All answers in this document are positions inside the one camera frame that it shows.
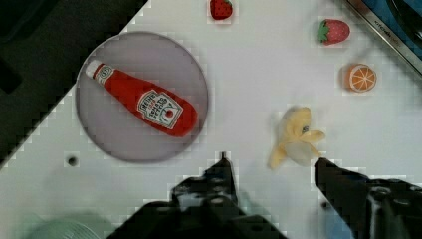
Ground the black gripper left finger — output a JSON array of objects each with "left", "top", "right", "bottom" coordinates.
[{"left": 107, "top": 153, "right": 287, "bottom": 239}]

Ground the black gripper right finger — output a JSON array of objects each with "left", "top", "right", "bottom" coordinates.
[{"left": 315, "top": 157, "right": 422, "bottom": 239}]

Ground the yellow peeled toy banana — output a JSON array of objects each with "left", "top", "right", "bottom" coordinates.
[{"left": 269, "top": 107, "right": 325, "bottom": 169}]

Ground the black toaster oven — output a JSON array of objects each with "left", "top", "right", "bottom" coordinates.
[{"left": 341, "top": 0, "right": 422, "bottom": 76}]

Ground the red toy ketchup bottle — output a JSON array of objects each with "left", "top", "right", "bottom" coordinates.
[{"left": 86, "top": 60, "right": 198, "bottom": 137}]

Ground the orange toy slice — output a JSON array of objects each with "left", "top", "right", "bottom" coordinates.
[{"left": 343, "top": 64, "right": 377, "bottom": 93}]

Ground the light green plate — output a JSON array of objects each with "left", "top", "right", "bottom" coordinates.
[{"left": 24, "top": 219, "right": 103, "bottom": 239}]

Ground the grey round plate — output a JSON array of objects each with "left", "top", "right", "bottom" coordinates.
[{"left": 76, "top": 32, "right": 209, "bottom": 161}]

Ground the red toy strawberry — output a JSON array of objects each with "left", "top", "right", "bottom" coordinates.
[
  {"left": 317, "top": 19, "right": 350, "bottom": 46},
  {"left": 209, "top": 0, "right": 233, "bottom": 20}
]

